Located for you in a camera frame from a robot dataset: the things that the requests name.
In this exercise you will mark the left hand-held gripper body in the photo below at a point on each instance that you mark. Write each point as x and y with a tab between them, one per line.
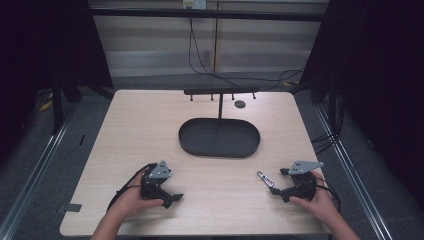
156	185

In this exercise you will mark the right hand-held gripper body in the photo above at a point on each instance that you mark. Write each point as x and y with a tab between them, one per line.
305	186

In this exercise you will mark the person's right hand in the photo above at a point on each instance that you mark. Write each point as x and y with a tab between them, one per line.
321	203

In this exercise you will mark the person's left hand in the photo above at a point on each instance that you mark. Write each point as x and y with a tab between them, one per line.
130	203

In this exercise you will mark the black hook rack with tray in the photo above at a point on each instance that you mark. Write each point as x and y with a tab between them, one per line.
218	138

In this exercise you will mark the black round table grommet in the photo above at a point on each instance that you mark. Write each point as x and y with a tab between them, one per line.
240	104

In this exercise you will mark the small black strip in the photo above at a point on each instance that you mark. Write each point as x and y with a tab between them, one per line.
81	140

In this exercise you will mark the grey tape strip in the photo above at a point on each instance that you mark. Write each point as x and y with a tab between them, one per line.
70	208

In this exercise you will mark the black metal stand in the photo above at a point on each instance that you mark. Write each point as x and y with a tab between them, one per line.
57	106

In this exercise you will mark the black curtain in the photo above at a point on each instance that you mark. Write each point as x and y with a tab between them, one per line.
380	83
43	60

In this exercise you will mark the yellow floor marker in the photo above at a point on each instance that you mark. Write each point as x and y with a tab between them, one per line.
45	105

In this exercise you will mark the aluminium floor rail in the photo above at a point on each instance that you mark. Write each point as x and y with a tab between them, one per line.
36	166
353	173

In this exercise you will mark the black horizontal frame bar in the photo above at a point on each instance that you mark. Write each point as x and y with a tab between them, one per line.
206	14

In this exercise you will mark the white wall outlet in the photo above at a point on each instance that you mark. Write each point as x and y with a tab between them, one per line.
195	4

